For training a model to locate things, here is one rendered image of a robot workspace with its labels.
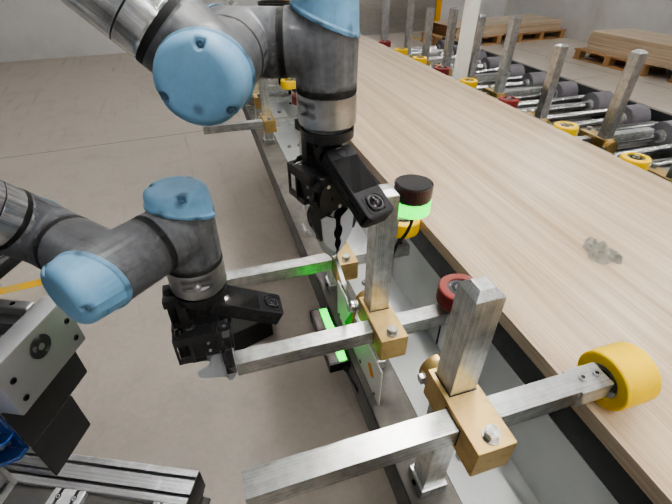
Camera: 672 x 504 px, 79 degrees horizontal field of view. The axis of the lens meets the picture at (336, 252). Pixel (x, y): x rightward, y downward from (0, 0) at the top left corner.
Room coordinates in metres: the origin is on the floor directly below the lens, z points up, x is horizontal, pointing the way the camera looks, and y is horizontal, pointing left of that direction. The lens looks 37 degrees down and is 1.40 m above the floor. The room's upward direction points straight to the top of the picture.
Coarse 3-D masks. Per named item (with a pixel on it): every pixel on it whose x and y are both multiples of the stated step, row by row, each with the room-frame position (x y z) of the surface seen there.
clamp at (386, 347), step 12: (360, 300) 0.55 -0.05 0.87; (360, 312) 0.55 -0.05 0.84; (372, 312) 0.52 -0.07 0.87; (384, 312) 0.52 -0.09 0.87; (372, 324) 0.49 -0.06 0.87; (384, 324) 0.49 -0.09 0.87; (396, 324) 0.49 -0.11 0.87; (384, 336) 0.47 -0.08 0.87; (396, 336) 0.47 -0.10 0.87; (384, 348) 0.45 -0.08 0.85; (396, 348) 0.46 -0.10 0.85
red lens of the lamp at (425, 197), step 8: (400, 176) 0.58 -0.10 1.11; (424, 176) 0.58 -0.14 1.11; (432, 184) 0.55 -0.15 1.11; (400, 192) 0.54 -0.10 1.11; (408, 192) 0.53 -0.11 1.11; (416, 192) 0.53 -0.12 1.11; (424, 192) 0.53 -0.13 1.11; (432, 192) 0.55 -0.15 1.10; (400, 200) 0.54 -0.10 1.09; (408, 200) 0.53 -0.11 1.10; (416, 200) 0.53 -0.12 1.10; (424, 200) 0.53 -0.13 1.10
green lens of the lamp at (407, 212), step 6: (402, 204) 0.54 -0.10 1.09; (426, 204) 0.54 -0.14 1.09; (402, 210) 0.54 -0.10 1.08; (408, 210) 0.53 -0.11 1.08; (414, 210) 0.53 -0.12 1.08; (420, 210) 0.53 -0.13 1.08; (426, 210) 0.54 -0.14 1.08; (402, 216) 0.53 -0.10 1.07; (408, 216) 0.53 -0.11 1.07; (414, 216) 0.53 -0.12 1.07; (420, 216) 0.53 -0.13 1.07
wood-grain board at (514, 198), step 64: (384, 64) 2.31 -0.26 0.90; (384, 128) 1.37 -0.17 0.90; (448, 128) 1.37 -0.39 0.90; (512, 128) 1.37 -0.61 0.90; (448, 192) 0.92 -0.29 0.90; (512, 192) 0.92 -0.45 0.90; (576, 192) 0.92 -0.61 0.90; (640, 192) 0.92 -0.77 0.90; (448, 256) 0.67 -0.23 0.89; (512, 256) 0.65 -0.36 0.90; (576, 256) 0.65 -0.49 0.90; (640, 256) 0.65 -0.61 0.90; (512, 320) 0.47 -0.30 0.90; (576, 320) 0.47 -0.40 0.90; (640, 320) 0.47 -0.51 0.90; (640, 448) 0.26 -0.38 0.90
